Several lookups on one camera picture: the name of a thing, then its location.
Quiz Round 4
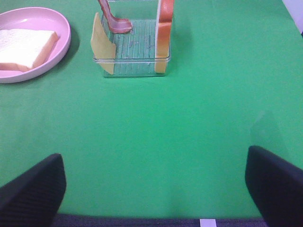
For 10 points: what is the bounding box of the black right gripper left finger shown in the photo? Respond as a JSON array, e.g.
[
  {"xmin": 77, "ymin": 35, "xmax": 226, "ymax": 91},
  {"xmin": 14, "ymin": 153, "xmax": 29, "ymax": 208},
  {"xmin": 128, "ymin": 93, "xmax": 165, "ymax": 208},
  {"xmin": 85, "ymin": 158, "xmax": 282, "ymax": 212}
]
[{"xmin": 0, "ymin": 153, "xmax": 66, "ymax": 227}]

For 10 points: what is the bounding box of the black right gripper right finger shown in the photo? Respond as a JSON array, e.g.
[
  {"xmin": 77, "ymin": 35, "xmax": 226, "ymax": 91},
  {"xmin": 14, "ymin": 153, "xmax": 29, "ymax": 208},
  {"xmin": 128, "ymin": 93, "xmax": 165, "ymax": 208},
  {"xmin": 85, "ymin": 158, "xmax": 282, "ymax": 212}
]
[{"xmin": 245, "ymin": 146, "xmax": 303, "ymax": 227}]

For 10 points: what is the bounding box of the bread slice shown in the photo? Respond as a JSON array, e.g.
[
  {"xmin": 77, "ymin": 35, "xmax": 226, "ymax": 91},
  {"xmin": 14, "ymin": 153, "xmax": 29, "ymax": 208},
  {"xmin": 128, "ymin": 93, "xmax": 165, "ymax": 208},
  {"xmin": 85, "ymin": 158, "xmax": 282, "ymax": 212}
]
[
  {"xmin": 0, "ymin": 29, "xmax": 59, "ymax": 72},
  {"xmin": 154, "ymin": 0, "xmax": 174, "ymax": 73}
]

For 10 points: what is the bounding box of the yellow cheese slice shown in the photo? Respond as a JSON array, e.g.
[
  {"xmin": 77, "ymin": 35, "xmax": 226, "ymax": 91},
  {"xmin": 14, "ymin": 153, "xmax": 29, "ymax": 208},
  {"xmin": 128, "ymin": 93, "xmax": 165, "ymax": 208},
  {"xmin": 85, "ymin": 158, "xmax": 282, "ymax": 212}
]
[{"xmin": 90, "ymin": 12, "xmax": 116, "ymax": 75}]

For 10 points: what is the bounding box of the bacon strip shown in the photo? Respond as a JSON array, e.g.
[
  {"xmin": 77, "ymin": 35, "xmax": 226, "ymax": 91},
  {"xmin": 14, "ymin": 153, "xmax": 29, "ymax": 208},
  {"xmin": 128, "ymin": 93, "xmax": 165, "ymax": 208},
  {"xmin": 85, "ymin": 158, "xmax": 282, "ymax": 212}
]
[{"xmin": 98, "ymin": 0, "xmax": 132, "ymax": 34}]

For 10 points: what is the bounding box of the green tablecloth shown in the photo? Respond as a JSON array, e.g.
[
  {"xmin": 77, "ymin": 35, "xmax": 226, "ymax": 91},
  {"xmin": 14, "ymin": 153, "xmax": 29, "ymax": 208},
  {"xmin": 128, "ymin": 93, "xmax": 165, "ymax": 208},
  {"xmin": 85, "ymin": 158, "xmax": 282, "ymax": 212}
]
[{"xmin": 0, "ymin": 0, "xmax": 303, "ymax": 218}]

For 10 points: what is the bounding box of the pink round plate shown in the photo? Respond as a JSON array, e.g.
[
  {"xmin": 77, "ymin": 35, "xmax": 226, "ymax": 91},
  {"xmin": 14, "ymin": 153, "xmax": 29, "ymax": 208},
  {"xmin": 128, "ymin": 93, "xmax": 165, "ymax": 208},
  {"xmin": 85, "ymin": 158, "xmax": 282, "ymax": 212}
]
[{"xmin": 0, "ymin": 7, "xmax": 71, "ymax": 84}]

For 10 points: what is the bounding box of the right clear plastic container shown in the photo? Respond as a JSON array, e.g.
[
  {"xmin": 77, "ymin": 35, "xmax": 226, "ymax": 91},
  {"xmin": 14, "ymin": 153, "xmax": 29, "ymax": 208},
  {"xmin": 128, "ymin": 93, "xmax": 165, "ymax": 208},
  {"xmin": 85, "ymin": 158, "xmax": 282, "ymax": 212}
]
[{"xmin": 98, "ymin": 0, "xmax": 164, "ymax": 78}]

